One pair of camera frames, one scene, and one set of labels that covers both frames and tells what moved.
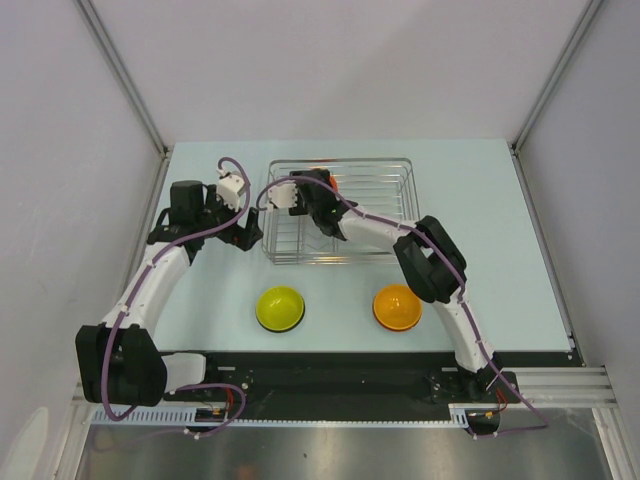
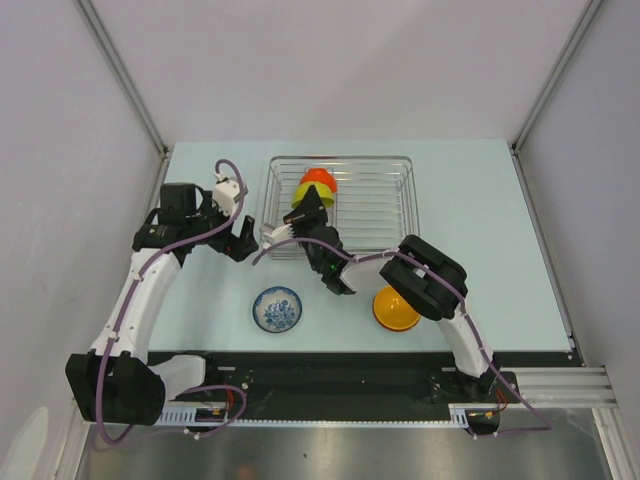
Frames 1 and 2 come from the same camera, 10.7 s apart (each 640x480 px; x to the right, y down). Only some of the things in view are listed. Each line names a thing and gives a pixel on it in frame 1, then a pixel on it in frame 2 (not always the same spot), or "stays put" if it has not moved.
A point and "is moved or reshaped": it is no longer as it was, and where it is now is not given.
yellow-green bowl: x=279 y=308 is moved or reshaped
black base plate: x=241 y=385 stays put
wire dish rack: x=386 y=187 stays put
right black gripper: x=300 y=209 to x=309 y=209
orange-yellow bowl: x=397 y=307 stays put
